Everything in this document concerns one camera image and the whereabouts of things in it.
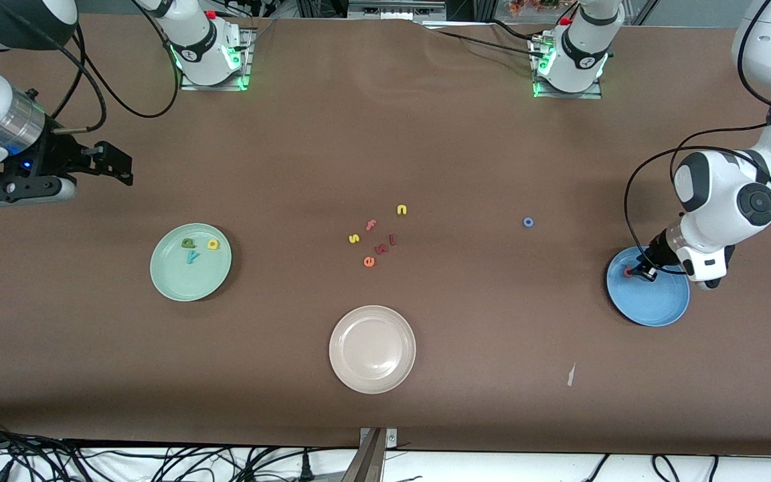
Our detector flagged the blue plate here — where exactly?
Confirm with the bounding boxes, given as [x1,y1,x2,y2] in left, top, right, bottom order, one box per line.
[606,246,691,327]

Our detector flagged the light green plate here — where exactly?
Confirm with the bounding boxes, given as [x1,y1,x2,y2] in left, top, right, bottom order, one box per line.
[149,223,233,303]

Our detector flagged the beige plate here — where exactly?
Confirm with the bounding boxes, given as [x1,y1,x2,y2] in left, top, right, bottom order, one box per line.
[329,305,417,395]

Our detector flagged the orange flowers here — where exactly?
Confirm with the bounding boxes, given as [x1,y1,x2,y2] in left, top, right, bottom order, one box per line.
[507,0,562,17]

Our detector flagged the grey equipment box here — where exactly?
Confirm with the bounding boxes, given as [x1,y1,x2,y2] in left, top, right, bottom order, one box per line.
[347,0,448,22]

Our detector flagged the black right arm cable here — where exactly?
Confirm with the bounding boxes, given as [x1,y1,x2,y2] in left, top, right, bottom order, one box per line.
[51,0,181,135]

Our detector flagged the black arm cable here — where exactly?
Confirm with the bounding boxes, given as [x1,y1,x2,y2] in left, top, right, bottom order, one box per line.
[51,0,181,135]
[624,0,771,276]

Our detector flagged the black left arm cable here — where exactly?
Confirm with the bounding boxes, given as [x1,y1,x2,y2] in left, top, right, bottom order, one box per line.
[624,0,771,276]

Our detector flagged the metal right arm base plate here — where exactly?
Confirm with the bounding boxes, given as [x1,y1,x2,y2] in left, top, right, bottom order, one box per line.
[180,28,254,92]

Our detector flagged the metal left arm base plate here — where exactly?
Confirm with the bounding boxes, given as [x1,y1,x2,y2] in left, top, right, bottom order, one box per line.
[531,37,604,100]

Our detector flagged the black cable on table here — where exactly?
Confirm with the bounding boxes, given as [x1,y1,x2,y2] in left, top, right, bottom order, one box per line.
[434,20,547,60]

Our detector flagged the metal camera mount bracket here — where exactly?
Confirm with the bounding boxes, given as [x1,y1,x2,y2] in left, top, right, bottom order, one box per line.
[342,427,398,482]

